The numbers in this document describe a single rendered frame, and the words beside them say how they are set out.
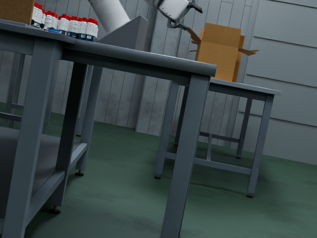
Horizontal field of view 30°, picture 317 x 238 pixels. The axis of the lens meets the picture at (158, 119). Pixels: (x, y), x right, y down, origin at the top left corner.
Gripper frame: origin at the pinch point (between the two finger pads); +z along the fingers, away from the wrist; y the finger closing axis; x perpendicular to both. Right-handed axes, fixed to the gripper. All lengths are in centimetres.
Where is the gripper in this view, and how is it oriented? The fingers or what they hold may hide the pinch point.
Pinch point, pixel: (193, 19)
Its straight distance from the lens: 243.3
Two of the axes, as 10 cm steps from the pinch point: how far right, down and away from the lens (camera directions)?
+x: -3.0, -2.9, -9.1
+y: -6.1, 7.9, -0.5
